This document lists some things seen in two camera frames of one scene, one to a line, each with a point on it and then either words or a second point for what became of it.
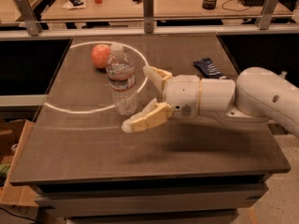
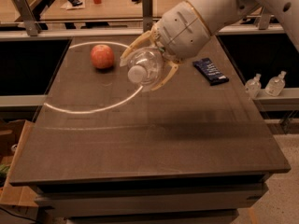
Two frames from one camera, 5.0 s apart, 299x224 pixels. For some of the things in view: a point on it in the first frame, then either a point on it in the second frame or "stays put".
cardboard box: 13,135 stays put
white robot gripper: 182,94 -> 183,35
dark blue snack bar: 208,69 stays put
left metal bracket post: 32,23 stays put
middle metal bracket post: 149,11 stays put
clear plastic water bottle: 120,72 -> 146,66
